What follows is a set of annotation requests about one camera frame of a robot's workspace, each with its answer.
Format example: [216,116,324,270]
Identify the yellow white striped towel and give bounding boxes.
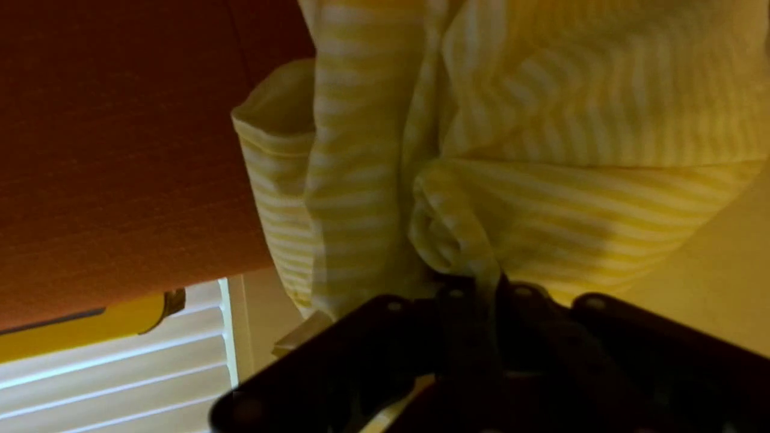
[228,0,770,321]

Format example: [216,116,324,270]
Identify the orange upholstered armchair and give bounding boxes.
[0,0,320,332]

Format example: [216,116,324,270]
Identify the white window blinds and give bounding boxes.
[0,273,244,433]

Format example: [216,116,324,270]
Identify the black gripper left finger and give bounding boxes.
[210,273,488,433]

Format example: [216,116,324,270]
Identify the yellow spirit level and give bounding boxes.
[0,285,189,365]

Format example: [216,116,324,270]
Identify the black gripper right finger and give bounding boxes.
[485,273,770,433]

